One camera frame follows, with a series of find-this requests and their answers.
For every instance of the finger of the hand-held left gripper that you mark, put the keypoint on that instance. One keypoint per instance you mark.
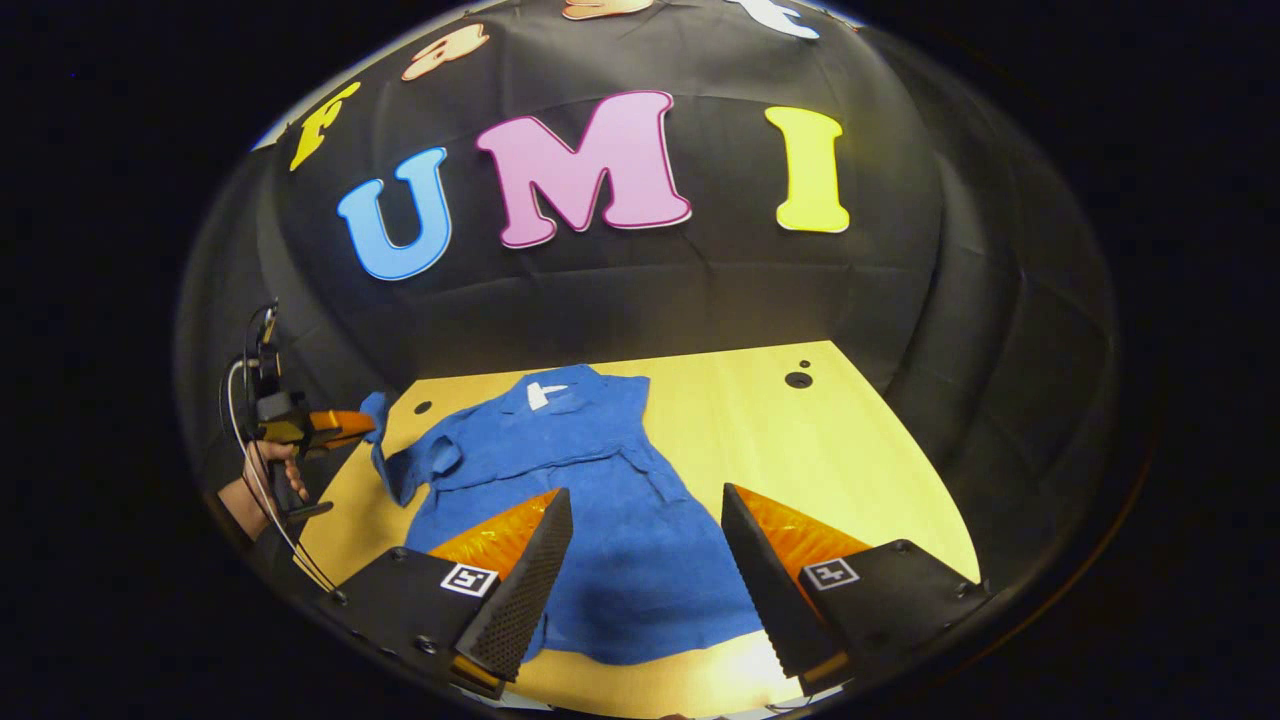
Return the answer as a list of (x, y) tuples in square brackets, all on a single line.
[(340, 428)]

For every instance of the black backdrop cloth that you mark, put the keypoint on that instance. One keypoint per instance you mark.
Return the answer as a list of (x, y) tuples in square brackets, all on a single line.
[(700, 290)]

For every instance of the blue button shirt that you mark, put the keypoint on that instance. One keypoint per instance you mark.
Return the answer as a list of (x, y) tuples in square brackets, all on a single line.
[(620, 540)]

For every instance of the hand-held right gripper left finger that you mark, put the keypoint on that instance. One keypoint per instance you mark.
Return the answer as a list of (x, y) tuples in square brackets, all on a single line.
[(525, 600)]

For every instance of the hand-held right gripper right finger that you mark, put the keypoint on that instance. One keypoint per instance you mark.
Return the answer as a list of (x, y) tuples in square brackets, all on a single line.
[(770, 600)]

